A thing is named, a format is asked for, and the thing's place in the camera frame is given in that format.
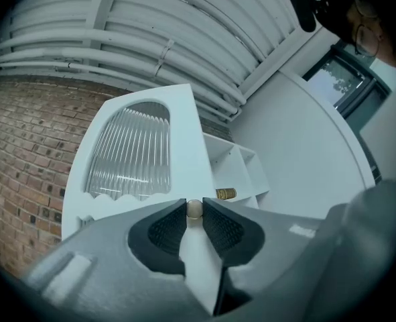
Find white cabinet door ribbed glass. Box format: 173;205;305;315
60;83;216;245

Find beige round door knob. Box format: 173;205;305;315
186;199;204;221

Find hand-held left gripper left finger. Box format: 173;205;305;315
19;198;216;322

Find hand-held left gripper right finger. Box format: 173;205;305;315
202;197;334;322

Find person's grey sleeve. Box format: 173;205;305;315
304;176;396;322

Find dark framed window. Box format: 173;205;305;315
301;44;392;184

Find person's head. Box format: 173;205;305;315
320;0;396;70

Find white open shelf cabinet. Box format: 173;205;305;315
202;131;269;211

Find thin rimmed eyeglasses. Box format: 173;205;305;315
352;0;383;59

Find white ceiling support beam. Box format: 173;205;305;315
89;0;125;32

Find golden ribbed object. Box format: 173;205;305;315
215;187;238;201

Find bundle of white ceiling pipes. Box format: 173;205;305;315
0;0;304;124

